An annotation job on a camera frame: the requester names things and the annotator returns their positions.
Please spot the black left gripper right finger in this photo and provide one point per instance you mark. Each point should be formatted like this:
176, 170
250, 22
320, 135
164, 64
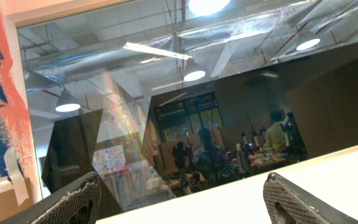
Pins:
288, 203

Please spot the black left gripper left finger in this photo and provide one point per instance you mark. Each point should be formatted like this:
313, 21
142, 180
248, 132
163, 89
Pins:
77, 202

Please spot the large glass window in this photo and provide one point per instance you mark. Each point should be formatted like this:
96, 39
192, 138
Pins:
166, 98

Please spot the orange blue wall painting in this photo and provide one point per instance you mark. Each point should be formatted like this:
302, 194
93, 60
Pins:
17, 154

